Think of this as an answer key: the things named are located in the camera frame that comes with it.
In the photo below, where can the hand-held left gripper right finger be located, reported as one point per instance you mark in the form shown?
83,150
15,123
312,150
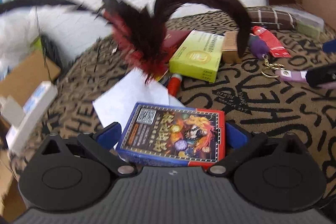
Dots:
236,135

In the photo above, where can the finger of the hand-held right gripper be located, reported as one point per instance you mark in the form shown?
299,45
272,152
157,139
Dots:
323,75
330,46

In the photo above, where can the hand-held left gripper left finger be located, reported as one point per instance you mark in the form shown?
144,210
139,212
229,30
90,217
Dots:
110,135

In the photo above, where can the pink black tool with keyring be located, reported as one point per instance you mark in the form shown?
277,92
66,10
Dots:
291,76

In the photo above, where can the blue and red card box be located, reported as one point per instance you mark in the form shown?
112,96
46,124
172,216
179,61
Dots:
170,134

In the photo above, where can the letter printed brown blanket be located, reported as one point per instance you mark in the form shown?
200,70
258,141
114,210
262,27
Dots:
262,113

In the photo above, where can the clear plastic case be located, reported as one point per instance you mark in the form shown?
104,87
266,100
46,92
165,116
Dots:
307,16

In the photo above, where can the white paper sheet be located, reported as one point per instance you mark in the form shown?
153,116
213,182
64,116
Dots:
131,92

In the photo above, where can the red packet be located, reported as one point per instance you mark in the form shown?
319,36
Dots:
273,43

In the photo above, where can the gold keyring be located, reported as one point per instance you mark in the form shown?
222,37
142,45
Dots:
267,60

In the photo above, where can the brown striped pouch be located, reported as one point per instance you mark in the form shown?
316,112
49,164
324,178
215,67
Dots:
273,16

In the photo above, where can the red tube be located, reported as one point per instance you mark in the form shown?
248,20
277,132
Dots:
174,83

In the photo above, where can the white and blue box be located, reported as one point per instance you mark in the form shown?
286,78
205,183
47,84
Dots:
31,108

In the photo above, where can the tan small box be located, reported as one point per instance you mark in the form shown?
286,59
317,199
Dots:
229,48

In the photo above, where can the yellow and white medicine box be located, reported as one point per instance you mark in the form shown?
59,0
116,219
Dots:
194,56

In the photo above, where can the black and red feather toy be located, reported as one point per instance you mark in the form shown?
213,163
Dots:
147,37

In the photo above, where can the flat brown cardboard box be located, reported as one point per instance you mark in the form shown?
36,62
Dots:
23,74

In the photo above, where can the dark red small book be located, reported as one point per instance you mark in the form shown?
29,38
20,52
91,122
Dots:
176,40

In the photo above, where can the white cloth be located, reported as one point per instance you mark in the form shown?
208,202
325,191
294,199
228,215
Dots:
15,35

